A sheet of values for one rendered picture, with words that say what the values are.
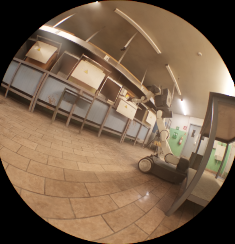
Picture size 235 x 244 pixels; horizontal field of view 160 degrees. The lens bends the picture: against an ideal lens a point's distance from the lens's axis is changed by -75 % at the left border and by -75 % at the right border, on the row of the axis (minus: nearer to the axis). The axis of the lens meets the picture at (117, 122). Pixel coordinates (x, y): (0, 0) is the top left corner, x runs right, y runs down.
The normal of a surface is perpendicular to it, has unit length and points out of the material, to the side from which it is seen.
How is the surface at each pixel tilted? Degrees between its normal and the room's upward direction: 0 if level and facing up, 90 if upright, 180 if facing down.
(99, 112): 90
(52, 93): 90
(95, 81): 90
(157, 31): 180
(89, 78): 90
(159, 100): 103
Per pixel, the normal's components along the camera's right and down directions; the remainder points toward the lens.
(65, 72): 0.56, 0.20
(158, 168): -0.62, -0.29
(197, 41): -0.39, 0.92
